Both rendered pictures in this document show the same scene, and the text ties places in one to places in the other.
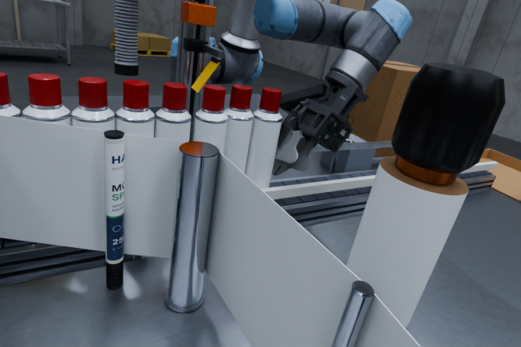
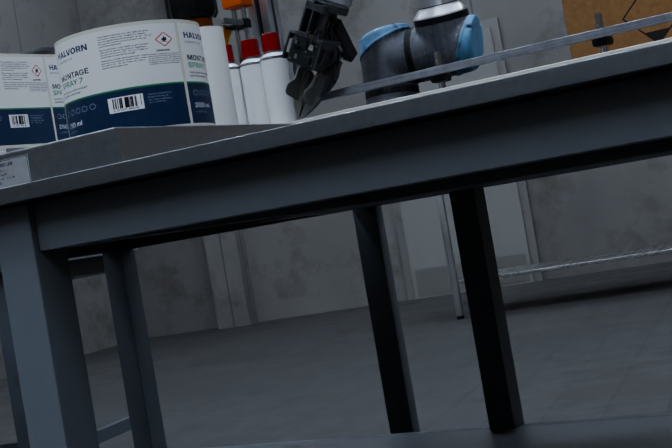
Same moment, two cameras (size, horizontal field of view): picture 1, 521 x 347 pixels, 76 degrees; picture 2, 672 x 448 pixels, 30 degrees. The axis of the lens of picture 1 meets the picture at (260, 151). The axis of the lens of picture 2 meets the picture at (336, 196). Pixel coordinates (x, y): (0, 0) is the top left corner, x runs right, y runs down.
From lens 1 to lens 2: 2.15 m
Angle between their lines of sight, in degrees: 64
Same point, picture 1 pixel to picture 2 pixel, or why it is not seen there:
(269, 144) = (268, 81)
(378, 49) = not seen: outside the picture
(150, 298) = not seen: hidden behind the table
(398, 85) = not seen: outside the picture
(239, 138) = (246, 81)
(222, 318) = not seen: hidden behind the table
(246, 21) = not seen: outside the picture
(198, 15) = (227, 0)
